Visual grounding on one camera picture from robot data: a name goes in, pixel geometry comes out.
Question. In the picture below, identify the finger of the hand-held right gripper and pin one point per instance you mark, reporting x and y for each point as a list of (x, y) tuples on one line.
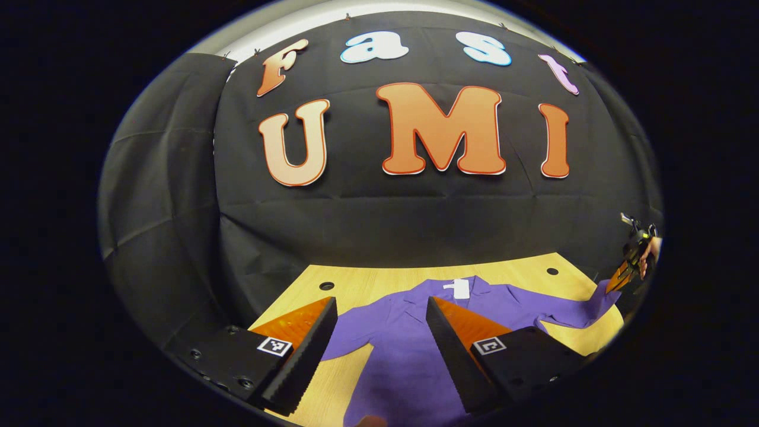
[(619, 277)]

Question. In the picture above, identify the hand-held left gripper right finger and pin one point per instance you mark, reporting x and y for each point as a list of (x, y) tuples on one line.
[(453, 367)]

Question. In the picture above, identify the black backdrop cloth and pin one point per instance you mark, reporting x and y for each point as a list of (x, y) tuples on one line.
[(379, 219)]

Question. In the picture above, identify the purple button shirt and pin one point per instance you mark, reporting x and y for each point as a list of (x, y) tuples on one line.
[(403, 367)]

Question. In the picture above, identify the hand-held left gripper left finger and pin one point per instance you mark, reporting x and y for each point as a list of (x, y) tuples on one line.
[(305, 362)]

